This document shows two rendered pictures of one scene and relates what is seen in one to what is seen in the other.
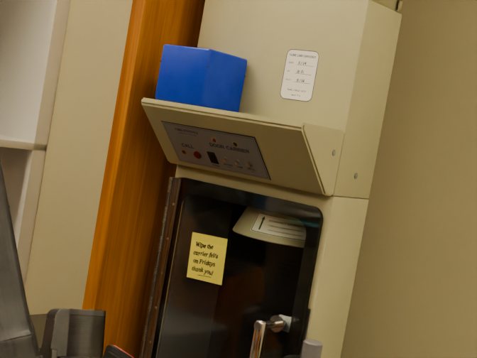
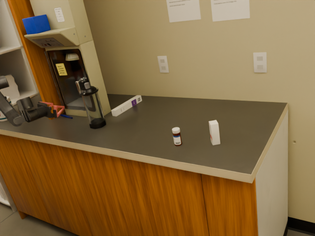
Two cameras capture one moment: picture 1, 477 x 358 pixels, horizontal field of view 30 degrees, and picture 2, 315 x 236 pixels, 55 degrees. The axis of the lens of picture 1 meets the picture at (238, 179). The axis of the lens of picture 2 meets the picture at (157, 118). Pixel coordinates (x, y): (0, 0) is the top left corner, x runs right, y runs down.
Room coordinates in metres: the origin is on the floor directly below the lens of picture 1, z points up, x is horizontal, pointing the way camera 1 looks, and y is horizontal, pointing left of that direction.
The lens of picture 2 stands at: (-0.45, -0.47, 1.65)
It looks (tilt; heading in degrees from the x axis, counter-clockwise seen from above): 24 degrees down; 359
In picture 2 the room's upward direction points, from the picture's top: 11 degrees counter-clockwise
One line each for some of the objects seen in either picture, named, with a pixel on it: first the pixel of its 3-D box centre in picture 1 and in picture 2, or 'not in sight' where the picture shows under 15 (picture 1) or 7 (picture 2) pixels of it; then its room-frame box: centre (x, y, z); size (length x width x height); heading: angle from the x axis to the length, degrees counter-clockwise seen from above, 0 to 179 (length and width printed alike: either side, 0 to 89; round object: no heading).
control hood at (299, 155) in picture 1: (233, 145); (51, 40); (1.39, 0.02, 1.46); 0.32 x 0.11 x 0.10; 53
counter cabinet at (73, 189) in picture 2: not in sight; (124, 176); (1.38, -0.20, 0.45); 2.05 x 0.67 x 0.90; 53
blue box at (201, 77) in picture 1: (201, 79); (36, 24); (1.45, 0.09, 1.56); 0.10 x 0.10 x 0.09; 53
